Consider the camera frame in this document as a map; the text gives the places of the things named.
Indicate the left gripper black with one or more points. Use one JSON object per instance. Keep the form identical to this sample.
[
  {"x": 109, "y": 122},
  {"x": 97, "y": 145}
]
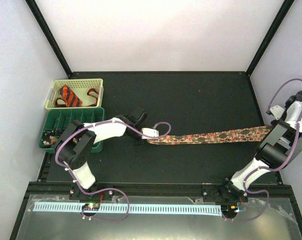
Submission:
[{"x": 141, "y": 141}]

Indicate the floral patterned tie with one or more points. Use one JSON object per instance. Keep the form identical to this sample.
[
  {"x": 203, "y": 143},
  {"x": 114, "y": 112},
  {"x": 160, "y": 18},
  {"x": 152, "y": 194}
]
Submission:
[{"x": 252, "y": 134}]

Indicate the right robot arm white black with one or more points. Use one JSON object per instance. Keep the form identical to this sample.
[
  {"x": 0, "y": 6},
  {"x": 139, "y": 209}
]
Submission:
[{"x": 285, "y": 136}]

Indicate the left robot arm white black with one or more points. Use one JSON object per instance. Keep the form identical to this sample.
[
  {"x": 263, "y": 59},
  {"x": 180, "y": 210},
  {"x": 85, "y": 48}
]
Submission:
[{"x": 77, "y": 140}]

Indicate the cream perforated basket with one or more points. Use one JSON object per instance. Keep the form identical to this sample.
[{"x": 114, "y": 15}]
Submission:
[{"x": 80, "y": 88}]

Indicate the orange navy striped tie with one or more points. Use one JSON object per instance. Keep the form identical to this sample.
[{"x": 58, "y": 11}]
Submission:
[{"x": 69, "y": 99}]

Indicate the green divided organizer tray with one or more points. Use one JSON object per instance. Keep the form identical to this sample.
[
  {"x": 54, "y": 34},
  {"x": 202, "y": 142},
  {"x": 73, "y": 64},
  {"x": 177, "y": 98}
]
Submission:
[{"x": 60, "y": 119}]

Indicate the dark floral rolled tie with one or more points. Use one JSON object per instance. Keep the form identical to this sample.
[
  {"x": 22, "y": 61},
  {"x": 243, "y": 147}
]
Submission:
[{"x": 50, "y": 137}]

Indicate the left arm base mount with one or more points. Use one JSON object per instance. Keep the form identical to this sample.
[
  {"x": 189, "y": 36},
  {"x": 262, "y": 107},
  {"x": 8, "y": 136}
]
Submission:
[{"x": 96, "y": 192}]

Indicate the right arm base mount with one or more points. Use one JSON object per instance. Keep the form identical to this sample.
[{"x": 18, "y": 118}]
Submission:
[{"x": 216, "y": 193}]

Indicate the white slotted cable duct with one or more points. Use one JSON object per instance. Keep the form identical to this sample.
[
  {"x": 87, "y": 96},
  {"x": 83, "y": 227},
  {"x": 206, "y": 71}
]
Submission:
[{"x": 122, "y": 208}]

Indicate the black aluminium front rail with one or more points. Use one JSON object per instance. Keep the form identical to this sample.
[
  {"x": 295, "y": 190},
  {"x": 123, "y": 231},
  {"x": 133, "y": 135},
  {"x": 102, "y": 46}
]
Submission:
[{"x": 158, "y": 190}]

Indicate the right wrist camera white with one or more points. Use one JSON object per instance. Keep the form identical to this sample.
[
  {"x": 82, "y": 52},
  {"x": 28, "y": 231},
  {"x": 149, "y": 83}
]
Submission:
[{"x": 278, "y": 112}]

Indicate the left black frame post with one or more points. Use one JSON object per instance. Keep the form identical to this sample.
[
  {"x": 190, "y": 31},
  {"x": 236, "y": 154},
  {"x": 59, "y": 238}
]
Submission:
[{"x": 40, "y": 19}]

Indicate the black frame post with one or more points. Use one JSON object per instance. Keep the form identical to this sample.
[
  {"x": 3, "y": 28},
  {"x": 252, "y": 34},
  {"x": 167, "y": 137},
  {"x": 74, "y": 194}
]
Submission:
[
  {"x": 40, "y": 19},
  {"x": 271, "y": 32}
]

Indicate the right black frame post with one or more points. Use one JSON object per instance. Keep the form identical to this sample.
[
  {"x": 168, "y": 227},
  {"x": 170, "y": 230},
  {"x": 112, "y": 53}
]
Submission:
[{"x": 271, "y": 32}]

